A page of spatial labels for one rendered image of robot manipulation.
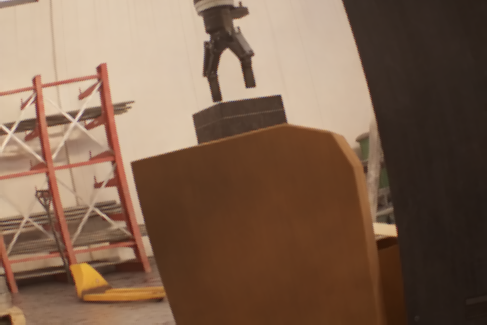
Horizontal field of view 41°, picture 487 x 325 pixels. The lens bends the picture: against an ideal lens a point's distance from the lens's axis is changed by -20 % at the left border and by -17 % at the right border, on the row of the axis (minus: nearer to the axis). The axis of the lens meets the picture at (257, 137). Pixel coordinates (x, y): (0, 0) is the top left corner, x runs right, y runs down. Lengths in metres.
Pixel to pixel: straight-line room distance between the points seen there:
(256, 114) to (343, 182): 0.30
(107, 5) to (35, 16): 1.54
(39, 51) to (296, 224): 10.04
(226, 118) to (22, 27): 9.93
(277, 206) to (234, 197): 0.10
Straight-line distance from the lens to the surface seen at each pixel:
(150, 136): 12.10
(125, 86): 12.08
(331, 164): 1.74
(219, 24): 1.94
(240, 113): 1.86
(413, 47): 0.89
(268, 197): 1.76
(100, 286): 7.18
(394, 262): 2.11
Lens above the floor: 0.75
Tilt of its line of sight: 4 degrees up
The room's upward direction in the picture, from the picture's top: 13 degrees counter-clockwise
